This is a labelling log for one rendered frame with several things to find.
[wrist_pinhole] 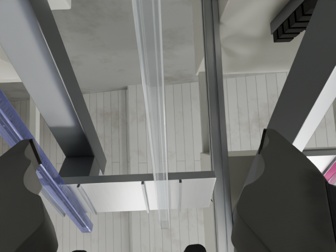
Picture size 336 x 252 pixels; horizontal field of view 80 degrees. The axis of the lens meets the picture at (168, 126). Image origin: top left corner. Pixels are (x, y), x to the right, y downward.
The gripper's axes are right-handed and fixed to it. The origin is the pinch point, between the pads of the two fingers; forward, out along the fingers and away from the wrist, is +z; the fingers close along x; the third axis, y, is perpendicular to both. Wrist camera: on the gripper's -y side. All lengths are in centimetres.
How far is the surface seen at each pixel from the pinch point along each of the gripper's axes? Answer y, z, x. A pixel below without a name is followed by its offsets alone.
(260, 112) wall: 119, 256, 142
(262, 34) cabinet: -1, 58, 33
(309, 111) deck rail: 3.6, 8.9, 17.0
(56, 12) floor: -13, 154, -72
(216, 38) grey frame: -1, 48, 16
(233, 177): 40, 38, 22
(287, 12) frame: -7, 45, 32
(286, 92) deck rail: 3.1, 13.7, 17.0
